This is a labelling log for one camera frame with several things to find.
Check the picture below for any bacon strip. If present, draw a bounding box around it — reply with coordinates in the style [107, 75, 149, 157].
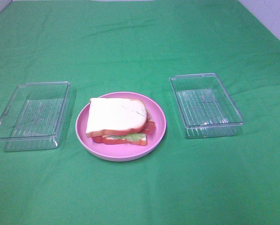
[139, 119, 156, 134]

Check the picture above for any green lettuce leaf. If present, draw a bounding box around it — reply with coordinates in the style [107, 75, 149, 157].
[105, 133, 147, 142]

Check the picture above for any bread slice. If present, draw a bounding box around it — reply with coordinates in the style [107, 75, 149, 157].
[86, 97, 147, 138]
[92, 135, 147, 146]

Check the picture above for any pink round plate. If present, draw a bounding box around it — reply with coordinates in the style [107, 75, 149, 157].
[76, 92, 166, 162]

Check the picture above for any clear right plastic container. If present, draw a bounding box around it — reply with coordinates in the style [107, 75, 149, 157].
[169, 73, 244, 139]

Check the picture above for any clear plastic container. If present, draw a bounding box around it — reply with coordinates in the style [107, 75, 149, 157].
[0, 82, 70, 152]
[169, 73, 244, 139]

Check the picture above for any green tablecloth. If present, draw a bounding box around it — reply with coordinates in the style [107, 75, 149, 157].
[0, 0, 280, 225]

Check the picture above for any clear left plastic container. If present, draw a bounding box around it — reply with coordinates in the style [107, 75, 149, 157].
[0, 82, 70, 152]

